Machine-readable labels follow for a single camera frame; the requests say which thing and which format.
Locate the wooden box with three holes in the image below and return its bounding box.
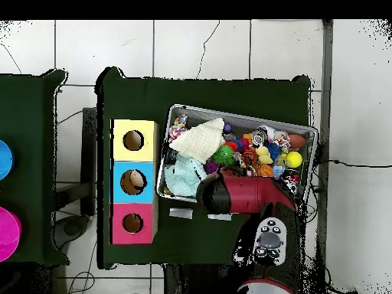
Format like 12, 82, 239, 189
109, 119, 161, 245

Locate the silver mesh bin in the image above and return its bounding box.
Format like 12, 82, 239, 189
155, 103, 319, 215

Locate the purple spiky ball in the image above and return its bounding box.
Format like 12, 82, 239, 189
204, 159, 221, 175

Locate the mint green cloth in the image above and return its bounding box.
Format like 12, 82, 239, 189
163, 152, 209, 198

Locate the cream waffle cloth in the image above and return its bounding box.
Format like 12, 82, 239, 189
168, 117, 226, 165

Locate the green spiky ball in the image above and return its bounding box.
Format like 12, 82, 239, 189
211, 145, 237, 168

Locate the polka dot cloth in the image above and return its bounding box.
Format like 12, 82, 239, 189
168, 113, 188, 142

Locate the orange toy basketball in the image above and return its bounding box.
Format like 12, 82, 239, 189
256, 164, 274, 178

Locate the yellow ball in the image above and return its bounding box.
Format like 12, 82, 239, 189
285, 150, 303, 168

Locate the dark green side table cloth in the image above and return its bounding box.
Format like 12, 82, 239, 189
0, 69, 67, 266

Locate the blue round disc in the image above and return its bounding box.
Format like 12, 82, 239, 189
0, 139, 15, 181

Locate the magenta round disc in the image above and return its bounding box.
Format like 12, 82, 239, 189
0, 206, 22, 263

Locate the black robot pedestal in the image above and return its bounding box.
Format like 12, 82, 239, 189
163, 263, 243, 294

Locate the black floor cable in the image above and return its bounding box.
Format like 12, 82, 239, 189
318, 158, 392, 168

